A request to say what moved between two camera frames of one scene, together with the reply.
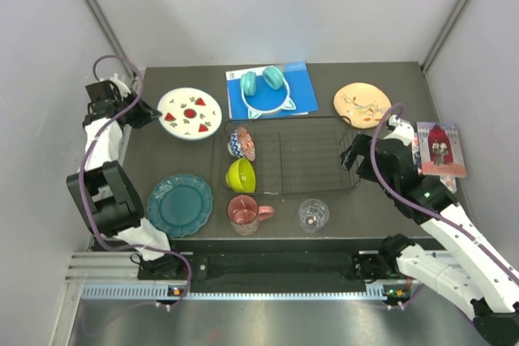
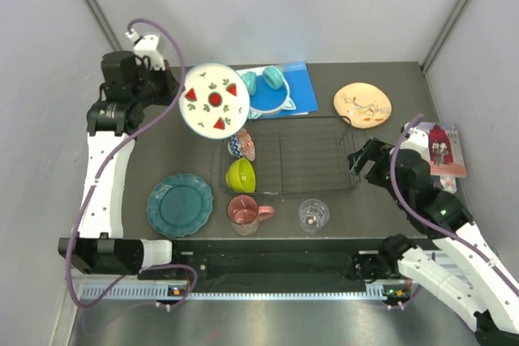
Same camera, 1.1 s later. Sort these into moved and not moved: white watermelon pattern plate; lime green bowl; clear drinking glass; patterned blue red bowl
Moved: white watermelon pattern plate
Not moved: clear drinking glass; lime green bowl; patterned blue red bowl
